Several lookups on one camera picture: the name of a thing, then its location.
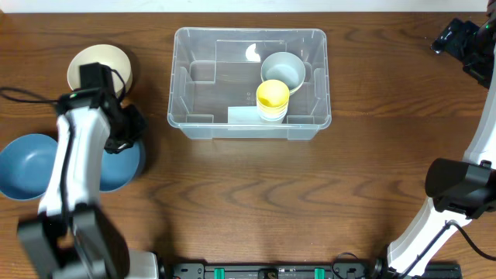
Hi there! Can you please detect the yellow cup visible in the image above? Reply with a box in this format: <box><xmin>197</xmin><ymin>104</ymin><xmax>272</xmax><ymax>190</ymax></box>
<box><xmin>256</xmin><ymin>80</ymin><xmax>290</xmax><ymax>109</ymax></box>
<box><xmin>257</xmin><ymin>105</ymin><xmax>288</xmax><ymax>113</ymax></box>

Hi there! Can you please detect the grey small bowl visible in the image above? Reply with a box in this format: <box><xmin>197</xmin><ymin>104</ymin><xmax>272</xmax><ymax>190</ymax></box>
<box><xmin>260</xmin><ymin>52</ymin><xmax>306</xmax><ymax>87</ymax></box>

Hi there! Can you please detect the blue bowl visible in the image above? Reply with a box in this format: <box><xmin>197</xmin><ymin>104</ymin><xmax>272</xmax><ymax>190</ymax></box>
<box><xmin>100</xmin><ymin>140</ymin><xmax>146</xmax><ymax>192</ymax></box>
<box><xmin>1</xmin><ymin>133</ymin><xmax>57</xmax><ymax>201</ymax></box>

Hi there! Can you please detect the light blue cup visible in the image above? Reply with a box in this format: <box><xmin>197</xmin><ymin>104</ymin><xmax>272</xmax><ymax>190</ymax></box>
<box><xmin>260</xmin><ymin>114</ymin><xmax>286</xmax><ymax>122</ymax></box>

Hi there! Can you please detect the clear plastic storage bin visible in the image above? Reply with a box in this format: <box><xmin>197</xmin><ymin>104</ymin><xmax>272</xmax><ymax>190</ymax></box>
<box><xmin>167</xmin><ymin>27</ymin><xmax>332</xmax><ymax>140</ymax></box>

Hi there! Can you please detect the cream bowl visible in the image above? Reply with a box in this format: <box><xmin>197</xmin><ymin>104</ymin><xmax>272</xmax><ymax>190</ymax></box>
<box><xmin>67</xmin><ymin>44</ymin><xmax>133</xmax><ymax>97</ymax></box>

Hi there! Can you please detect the black left camera cable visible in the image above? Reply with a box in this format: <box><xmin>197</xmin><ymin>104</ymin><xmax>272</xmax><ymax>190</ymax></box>
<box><xmin>0</xmin><ymin>65</ymin><xmax>127</xmax><ymax>226</ymax></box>

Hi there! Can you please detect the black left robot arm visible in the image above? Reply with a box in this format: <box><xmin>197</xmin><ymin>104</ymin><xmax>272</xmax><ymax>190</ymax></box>
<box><xmin>17</xmin><ymin>63</ymin><xmax>161</xmax><ymax>278</ymax></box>

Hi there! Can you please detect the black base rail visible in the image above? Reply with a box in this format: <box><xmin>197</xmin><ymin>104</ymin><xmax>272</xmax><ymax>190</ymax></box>
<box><xmin>170</xmin><ymin>260</ymin><xmax>464</xmax><ymax>279</ymax></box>

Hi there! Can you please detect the pink cup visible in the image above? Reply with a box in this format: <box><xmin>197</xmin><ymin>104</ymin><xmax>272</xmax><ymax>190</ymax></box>
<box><xmin>259</xmin><ymin>111</ymin><xmax>287</xmax><ymax>116</ymax></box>

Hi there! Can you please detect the white label in bin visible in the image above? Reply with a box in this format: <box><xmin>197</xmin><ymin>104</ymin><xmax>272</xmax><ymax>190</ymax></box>
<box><xmin>228</xmin><ymin>106</ymin><xmax>261</xmax><ymax>125</ymax></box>

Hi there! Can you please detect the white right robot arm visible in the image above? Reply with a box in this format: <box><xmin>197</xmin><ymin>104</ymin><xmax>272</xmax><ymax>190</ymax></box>
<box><xmin>374</xmin><ymin>2</ymin><xmax>495</xmax><ymax>278</ymax></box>

